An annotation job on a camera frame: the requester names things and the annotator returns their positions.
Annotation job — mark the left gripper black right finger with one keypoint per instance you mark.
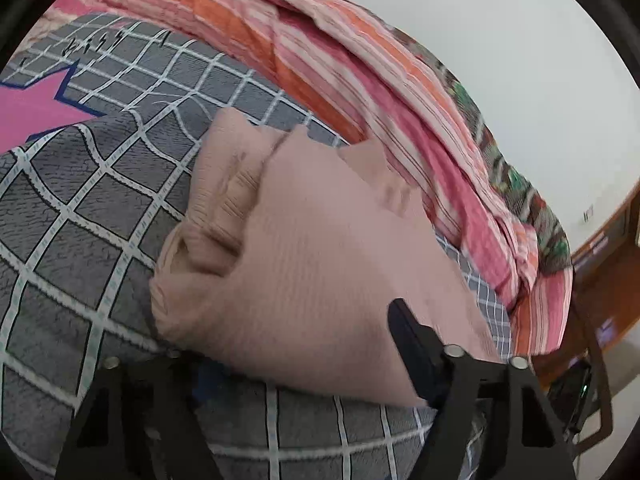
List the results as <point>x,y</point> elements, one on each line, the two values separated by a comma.
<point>523,437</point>

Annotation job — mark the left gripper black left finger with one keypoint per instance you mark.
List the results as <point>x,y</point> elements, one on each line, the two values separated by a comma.
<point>137,421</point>

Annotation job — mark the pink knit sweater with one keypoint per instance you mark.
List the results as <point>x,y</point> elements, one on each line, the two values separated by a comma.
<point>290,253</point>

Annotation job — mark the floral patchwork quilt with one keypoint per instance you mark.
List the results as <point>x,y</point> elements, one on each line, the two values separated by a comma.
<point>521,197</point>

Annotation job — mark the grey checked blanket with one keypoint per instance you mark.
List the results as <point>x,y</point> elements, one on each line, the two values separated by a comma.
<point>101,123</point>

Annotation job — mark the pink orange striped quilt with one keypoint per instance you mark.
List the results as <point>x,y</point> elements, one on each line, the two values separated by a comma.
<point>341,61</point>

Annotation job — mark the floral bed sheet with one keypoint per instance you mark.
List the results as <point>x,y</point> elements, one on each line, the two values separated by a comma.
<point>49,21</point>

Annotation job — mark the white wall switch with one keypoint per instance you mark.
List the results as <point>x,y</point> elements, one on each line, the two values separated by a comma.
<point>588,213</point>

